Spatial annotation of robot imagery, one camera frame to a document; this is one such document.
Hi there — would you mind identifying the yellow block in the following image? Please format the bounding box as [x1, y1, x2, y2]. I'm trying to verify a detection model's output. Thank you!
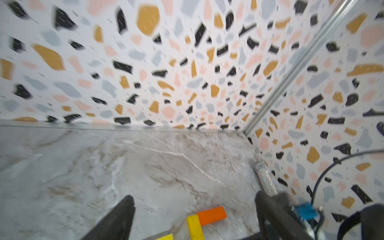
[187, 215, 205, 240]
[156, 234, 174, 240]

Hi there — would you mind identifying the glitter filled clear tube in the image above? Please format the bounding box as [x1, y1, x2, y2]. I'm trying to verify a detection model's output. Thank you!
[254, 162, 278, 197]

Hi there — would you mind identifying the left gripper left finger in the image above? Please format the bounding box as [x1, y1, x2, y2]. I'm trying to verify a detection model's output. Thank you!
[82, 195, 136, 240]

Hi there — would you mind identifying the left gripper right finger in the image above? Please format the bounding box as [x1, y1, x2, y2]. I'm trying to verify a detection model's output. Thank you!
[254, 191, 313, 240]

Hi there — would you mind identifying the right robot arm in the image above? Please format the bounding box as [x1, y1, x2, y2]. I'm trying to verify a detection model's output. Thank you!
[337, 204, 384, 240]

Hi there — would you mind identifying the orange block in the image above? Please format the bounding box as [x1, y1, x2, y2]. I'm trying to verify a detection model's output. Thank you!
[197, 207, 227, 226]

